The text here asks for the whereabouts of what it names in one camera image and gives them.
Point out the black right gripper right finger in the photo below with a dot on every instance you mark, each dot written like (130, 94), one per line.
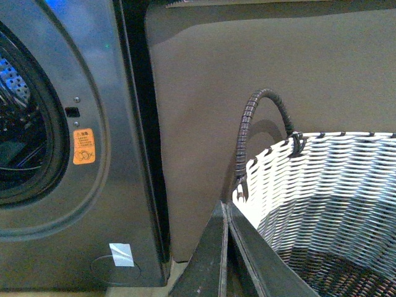
(263, 271)

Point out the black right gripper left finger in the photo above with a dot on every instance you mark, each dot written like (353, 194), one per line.
(206, 271)

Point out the grey front-load washing machine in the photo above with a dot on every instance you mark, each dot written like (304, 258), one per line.
(66, 65)

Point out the white sticker on washer base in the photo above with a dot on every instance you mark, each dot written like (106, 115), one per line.
(122, 254)

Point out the black white woven basket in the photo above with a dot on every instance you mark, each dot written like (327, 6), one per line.
(324, 202)

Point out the orange warning sticker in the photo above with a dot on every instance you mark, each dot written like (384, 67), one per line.
(84, 147)

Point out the brown sofa side panel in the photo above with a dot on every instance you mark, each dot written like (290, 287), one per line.
(332, 63)

